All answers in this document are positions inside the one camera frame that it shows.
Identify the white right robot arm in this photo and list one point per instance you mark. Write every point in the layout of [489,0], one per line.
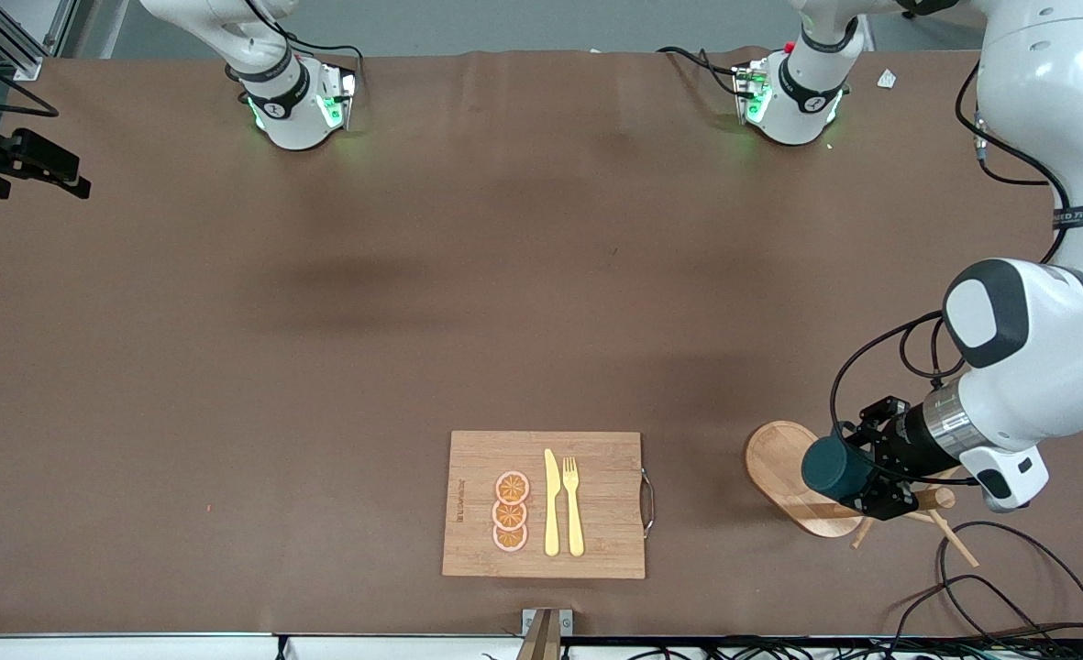
[289,119]

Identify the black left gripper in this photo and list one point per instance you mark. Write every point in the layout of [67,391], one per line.
[908,441]

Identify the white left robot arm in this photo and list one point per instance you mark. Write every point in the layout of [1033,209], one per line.
[1036,348]

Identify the yellow plastic fork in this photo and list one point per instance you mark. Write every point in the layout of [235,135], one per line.
[575,527]

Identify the metal clamp bracket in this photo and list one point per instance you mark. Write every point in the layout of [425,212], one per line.
[546,625]

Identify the toy orange slice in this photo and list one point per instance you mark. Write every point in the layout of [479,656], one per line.
[512,488]

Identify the yellow plastic knife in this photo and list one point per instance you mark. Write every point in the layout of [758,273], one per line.
[551,513]

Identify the wooden mug tree stand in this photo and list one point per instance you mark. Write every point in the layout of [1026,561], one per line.
[779,467]

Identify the white paper scrap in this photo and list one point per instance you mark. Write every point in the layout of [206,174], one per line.
[887,80]

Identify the brown table cover mat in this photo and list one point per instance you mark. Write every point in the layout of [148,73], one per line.
[321,367]

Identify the dark teal cup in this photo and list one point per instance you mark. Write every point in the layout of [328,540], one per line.
[834,467]

